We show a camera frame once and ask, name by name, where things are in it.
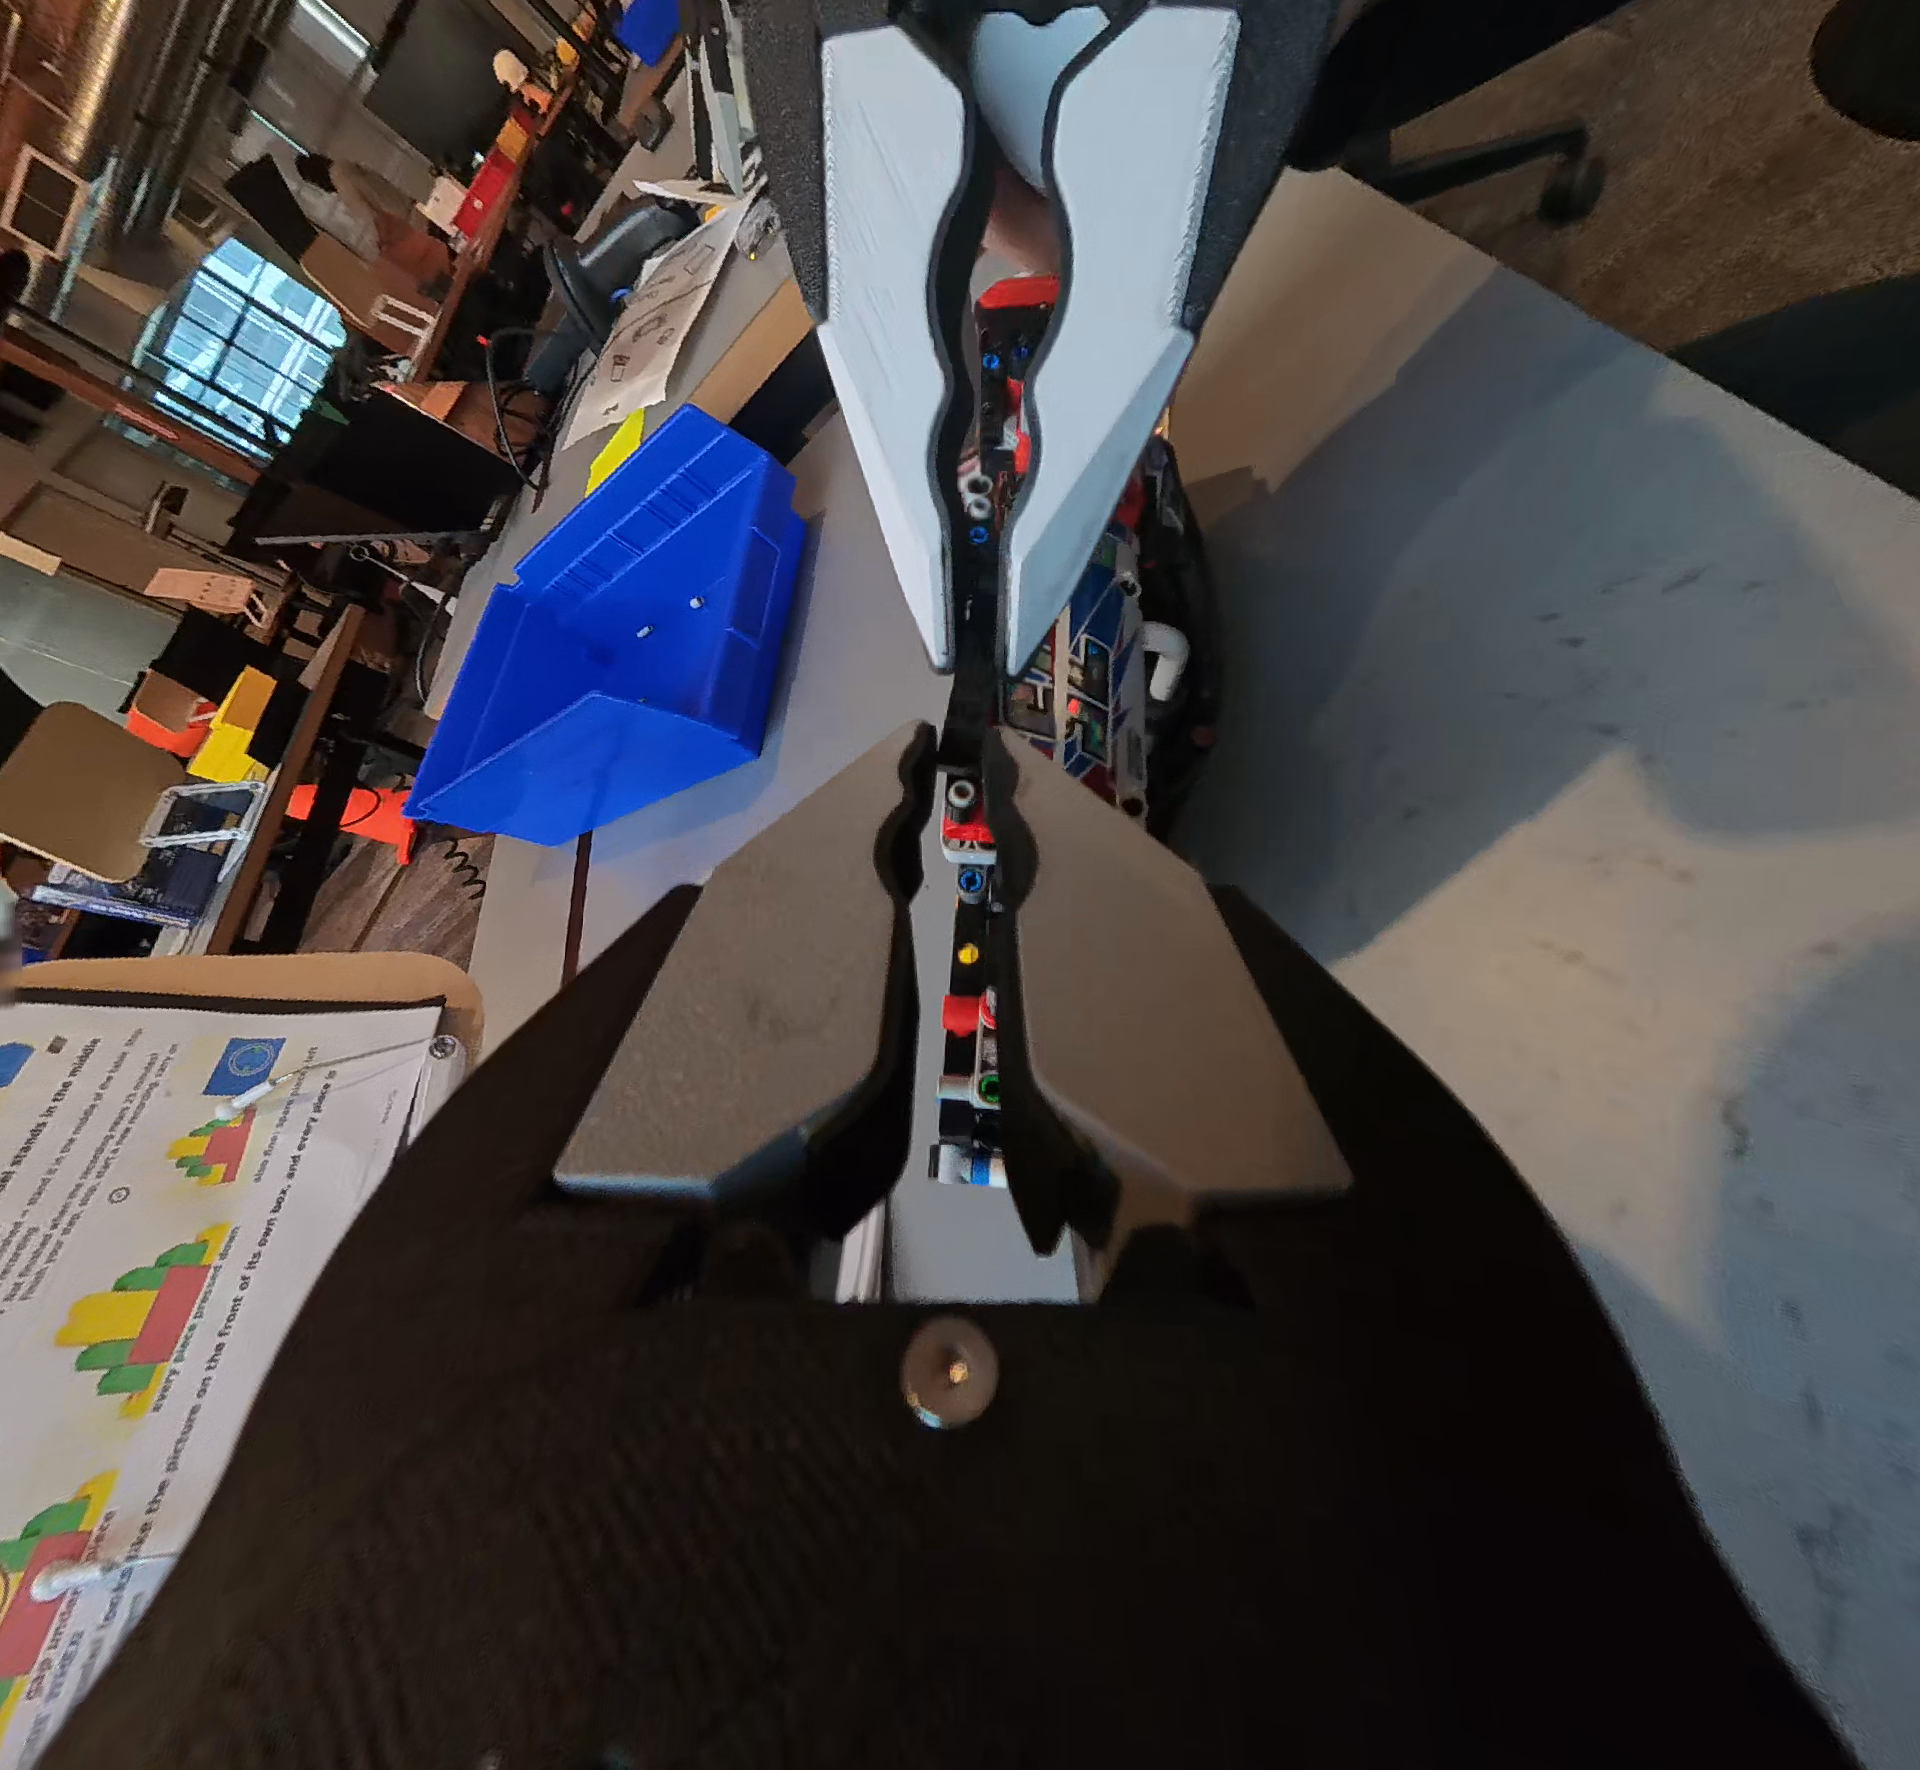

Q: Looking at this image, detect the laminated brick picture sheet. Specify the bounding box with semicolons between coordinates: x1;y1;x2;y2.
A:
0;998;448;1718

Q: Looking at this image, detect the dark computer monitor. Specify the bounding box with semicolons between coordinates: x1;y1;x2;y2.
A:
246;387;523;556

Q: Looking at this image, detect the black office chair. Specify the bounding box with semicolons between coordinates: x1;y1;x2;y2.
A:
1290;0;1599;227

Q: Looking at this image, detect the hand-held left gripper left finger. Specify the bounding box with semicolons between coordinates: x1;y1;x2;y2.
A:
552;720;942;1241

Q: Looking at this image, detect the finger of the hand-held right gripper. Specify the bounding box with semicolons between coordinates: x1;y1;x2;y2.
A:
817;18;992;676
998;0;1247;680

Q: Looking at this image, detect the blue plastic bin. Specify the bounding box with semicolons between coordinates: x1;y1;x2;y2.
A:
405;402;811;849

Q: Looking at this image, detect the yellow storage bin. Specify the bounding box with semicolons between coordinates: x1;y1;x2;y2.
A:
188;667;279;785

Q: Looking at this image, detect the black chair armrest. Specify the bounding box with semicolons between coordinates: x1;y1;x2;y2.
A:
1807;0;1920;147

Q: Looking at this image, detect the toy brick race car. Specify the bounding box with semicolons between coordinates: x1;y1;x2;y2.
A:
930;270;1225;1195

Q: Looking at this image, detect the window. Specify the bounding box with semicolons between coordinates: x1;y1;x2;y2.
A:
151;237;350;424

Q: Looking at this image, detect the person's right hand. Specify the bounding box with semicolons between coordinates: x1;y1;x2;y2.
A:
982;184;1065;287

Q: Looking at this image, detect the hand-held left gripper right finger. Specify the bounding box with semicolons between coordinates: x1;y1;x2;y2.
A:
979;728;1355;1259

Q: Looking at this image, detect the white printed paper sheet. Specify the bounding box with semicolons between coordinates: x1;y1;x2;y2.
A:
562;202;751;445

